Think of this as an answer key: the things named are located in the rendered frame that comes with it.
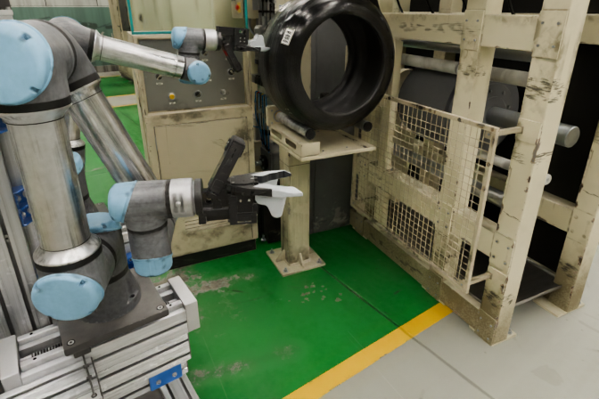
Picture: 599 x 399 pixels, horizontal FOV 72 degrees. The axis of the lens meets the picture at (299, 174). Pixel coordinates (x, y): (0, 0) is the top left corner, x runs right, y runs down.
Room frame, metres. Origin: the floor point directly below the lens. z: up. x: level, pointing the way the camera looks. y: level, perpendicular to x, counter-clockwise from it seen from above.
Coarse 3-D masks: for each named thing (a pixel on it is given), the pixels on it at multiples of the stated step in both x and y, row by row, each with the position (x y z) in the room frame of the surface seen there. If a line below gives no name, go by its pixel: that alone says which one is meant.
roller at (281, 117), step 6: (276, 114) 1.91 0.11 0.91; (282, 114) 1.88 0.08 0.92; (282, 120) 1.84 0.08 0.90; (288, 120) 1.79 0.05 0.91; (294, 120) 1.76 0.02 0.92; (288, 126) 1.79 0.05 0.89; (294, 126) 1.72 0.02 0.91; (300, 126) 1.68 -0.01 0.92; (306, 126) 1.66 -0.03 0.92; (300, 132) 1.66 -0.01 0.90; (306, 132) 1.62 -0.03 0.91; (312, 132) 1.62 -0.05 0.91; (312, 138) 1.62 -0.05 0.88
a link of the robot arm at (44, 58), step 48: (0, 48) 0.61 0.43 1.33; (48, 48) 0.65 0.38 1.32; (0, 96) 0.60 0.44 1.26; (48, 96) 0.64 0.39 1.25; (48, 144) 0.64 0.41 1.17; (48, 192) 0.63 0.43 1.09; (48, 240) 0.63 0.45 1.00; (96, 240) 0.69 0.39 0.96; (48, 288) 0.60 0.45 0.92; (96, 288) 0.63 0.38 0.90
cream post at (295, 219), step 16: (288, 0) 1.98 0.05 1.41; (304, 48) 2.02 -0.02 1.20; (304, 64) 2.02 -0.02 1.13; (304, 80) 2.02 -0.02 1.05; (288, 160) 1.98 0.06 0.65; (288, 176) 1.98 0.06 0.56; (304, 176) 2.02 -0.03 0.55; (304, 192) 2.02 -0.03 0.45; (288, 208) 1.99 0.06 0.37; (304, 208) 2.02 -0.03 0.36; (288, 224) 1.99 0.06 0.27; (304, 224) 2.02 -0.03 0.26; (288, 240) 1.99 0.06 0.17; (304, 240) 2.02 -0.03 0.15; (288, 256) 1.99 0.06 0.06; (304, 256) 2.02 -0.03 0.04
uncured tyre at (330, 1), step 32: (320, 0) 1.65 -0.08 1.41; (352, 0) 1.69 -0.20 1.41; (352, 32) 1.99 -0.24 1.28; (384, 32) 1.75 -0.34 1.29; (288, 64) 1.57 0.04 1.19; (352, 64) 2.00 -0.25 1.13; (384, 64) 1.75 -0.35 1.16; (288, 96) 1.59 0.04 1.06; (352, 96) 1.95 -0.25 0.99; (320, 128) 1.67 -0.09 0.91
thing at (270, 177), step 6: (258, 174) 0.79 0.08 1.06; (264, 174) 0.79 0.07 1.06; (270, 174) 0.79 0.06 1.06; (276, 174) 0.80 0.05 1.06; (282, 174) 0.81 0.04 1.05; (288, 174) 0.82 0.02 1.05; (258, 180) 0.77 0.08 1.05; (264, 180) 0.78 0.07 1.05; (270, 180) 0.79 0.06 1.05; (276, 180) 0.81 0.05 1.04
